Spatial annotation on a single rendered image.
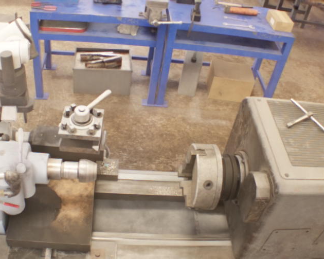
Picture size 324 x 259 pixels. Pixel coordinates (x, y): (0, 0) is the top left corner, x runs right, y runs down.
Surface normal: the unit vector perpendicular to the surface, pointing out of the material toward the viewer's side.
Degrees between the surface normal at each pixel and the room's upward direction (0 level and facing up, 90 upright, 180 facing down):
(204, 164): 20
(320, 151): 0
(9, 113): 30
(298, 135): 0
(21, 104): 90
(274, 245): 90
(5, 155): 0
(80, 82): 90
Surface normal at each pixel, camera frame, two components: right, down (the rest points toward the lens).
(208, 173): 0.14, -0.21
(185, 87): -0.17, 0.66
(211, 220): 0.14, -0.72
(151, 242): 0.13, 0.04
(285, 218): 0.05, 0.69
